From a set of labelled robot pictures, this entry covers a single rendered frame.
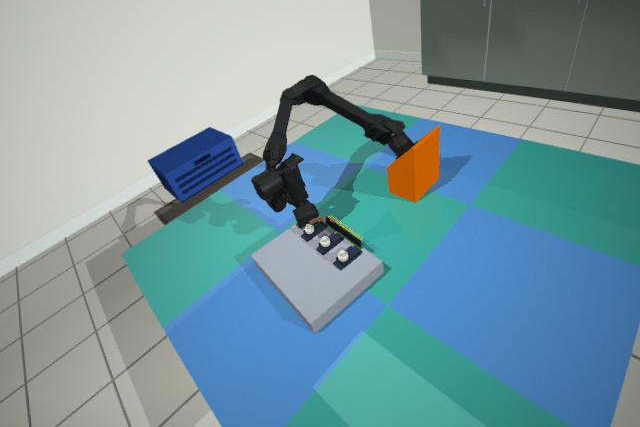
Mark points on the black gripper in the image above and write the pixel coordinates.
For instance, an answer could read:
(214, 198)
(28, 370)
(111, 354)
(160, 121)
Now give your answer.
(305, 211)

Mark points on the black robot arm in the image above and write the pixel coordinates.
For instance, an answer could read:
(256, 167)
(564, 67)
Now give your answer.
(311, 89)

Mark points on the black pin header strip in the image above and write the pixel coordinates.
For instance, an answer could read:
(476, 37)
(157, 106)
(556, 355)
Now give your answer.
(351, 238)

